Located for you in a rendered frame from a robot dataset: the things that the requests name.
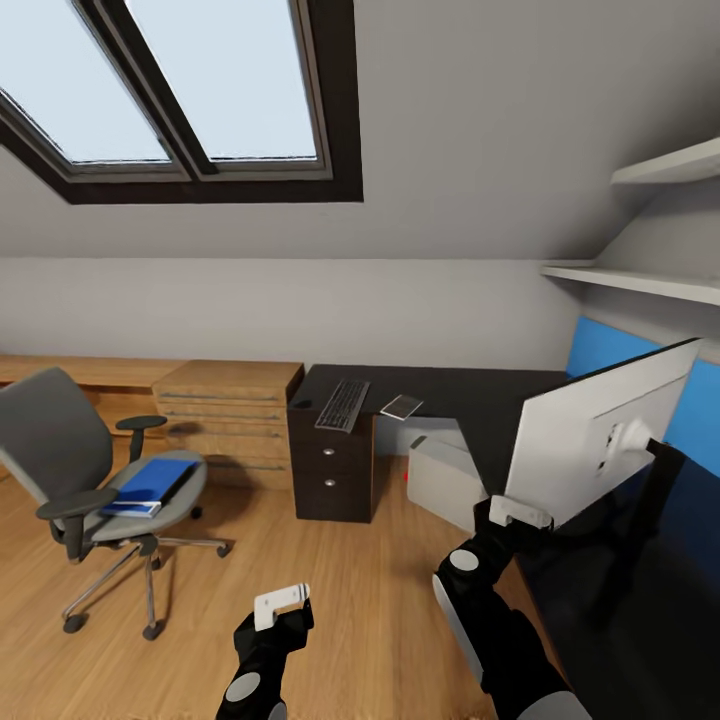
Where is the swivel chair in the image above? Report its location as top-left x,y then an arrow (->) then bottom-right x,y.
0,366 -> 229,641

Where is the folder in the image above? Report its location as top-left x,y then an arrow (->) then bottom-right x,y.
101,459 -> 197,517

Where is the notebook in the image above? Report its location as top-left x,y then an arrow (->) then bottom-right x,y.
381,395 -> 422,420

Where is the keyboard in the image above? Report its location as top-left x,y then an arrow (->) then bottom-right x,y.
315,379 -> 369,433

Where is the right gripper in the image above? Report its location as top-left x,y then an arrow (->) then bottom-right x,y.
474,497 -> 556,565

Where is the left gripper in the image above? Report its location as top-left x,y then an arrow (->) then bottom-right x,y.
233,599 -> 314,662

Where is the monitor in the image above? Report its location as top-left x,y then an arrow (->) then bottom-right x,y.
497,337 -> 702,559

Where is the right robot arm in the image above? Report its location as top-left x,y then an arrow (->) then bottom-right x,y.
433,495 -> 593,720

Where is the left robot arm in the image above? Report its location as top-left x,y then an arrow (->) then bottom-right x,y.
215,583 -> 314,720

